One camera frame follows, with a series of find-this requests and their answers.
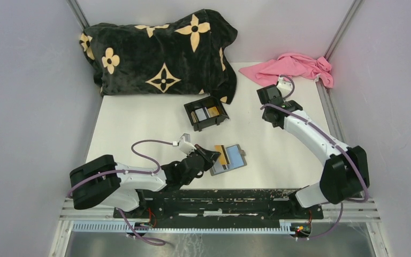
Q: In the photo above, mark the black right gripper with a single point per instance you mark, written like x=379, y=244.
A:
x=263, y=115

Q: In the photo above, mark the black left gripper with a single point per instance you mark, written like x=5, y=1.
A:
x=210, y=156

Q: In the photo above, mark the gold black-stripe credit card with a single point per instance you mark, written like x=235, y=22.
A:
x=223, y=159

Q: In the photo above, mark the grey leather card holder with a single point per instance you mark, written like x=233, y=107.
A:
x=237, y=160

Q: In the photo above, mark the stack of cards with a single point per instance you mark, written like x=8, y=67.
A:
x=204, y=113

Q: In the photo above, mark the black plastic card box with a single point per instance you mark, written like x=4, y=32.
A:
x=207, y=102

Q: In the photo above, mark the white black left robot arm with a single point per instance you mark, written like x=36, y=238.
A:
x=103, y=181

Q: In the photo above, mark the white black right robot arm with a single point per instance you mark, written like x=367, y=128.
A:
x=345, y=174

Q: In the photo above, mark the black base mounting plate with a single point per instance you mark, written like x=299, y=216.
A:
x=221, y=209

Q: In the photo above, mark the pink cloth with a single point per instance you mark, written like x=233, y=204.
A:
x=292, y=65

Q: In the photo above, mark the black floral plush blanket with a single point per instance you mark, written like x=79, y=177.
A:
x=185, y=57

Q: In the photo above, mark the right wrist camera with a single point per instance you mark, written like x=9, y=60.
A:
x=284, y=85

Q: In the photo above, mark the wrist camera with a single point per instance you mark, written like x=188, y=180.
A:
x=284, y=85
x=185, y=145

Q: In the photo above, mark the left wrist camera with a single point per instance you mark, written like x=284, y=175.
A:
x=185, y=145

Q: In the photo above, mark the slotted grey cable duct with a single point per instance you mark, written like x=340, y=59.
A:
x=122, y=227

